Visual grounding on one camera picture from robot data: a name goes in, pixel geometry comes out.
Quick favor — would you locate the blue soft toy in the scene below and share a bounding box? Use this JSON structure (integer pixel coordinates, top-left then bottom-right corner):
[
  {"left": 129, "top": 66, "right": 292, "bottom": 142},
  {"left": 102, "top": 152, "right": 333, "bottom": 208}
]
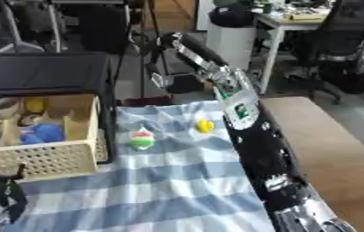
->
[{"left": 18, "top": 122, "right": 67, "bottom": 146}]

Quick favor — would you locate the beige cup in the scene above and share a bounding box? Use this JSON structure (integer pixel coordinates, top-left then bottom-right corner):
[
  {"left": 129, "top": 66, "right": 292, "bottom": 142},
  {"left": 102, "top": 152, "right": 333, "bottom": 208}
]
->
[{"left": 0, "top": 97, "right": 24, "bottom": 122}]

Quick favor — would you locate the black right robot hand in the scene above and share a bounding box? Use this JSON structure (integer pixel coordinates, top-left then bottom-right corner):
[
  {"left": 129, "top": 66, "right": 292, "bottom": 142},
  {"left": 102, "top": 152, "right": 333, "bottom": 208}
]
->
[{"left": 144, "top": 31, "right": 230, "bottom": 95}]

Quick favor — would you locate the black tripod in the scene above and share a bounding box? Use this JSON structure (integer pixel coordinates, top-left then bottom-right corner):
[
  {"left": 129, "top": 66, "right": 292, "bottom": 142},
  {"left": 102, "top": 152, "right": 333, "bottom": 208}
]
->
[{"left": 134, "top": 0, "right": 175, "bottom": 98}]

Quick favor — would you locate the black bag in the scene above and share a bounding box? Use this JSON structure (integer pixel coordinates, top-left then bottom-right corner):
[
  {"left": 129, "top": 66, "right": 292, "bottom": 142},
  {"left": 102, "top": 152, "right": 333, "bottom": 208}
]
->
[{"left": 207, "top": 5, "right": 257, "bottom": 29}]

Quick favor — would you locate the black office chair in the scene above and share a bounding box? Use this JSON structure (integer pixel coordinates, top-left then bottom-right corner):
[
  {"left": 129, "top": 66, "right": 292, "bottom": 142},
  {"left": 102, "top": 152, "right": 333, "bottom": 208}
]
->
[{"left": 294, "top": 0, "right": 364, "bottom": 104}]

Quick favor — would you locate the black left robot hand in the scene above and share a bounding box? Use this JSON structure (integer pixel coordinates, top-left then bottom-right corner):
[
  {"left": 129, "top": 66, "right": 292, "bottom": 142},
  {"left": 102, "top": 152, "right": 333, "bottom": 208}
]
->
[{"left": 0, "top": 162, "right": 30, "bottom": 225}]

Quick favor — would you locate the white desk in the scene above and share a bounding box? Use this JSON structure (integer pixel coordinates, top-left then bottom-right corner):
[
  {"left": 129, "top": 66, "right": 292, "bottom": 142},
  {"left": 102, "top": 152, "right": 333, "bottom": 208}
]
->
[{"left": 252, "top": 8, "right": 364, "bottom": 95}]

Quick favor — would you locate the pale drawer with pierced front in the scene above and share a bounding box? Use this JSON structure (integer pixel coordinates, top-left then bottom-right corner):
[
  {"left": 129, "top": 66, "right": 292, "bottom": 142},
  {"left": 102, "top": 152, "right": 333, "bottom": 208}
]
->
[{"left": 0, "top": 94, "right": 111, "bottom": 183}]

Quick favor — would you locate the dark red chair back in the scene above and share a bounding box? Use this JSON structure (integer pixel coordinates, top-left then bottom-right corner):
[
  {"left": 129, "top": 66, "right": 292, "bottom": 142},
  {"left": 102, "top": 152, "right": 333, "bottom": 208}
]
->
[{"left": 117, "top": 94, "right": 177, "bottom": 108}]

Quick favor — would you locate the green red white toy fruit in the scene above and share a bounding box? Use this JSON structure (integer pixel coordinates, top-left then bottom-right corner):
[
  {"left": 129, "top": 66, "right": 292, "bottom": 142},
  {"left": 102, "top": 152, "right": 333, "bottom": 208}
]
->
[{"left": 129, "top": 127, "right": 157, "bottom": 151}]

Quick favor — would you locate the black cabinet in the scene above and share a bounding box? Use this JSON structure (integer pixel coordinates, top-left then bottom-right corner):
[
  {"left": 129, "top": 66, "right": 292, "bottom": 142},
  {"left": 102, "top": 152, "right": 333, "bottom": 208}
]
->
[{"left": 0, "top": 51, "right": 122, "bottom": 166}]

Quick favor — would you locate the yellow toy duck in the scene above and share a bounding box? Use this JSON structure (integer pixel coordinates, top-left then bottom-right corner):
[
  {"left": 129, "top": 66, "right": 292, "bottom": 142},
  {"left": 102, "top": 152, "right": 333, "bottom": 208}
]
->
[{"left": 196, "top": 118, "right": 217, "bottom": 134}]

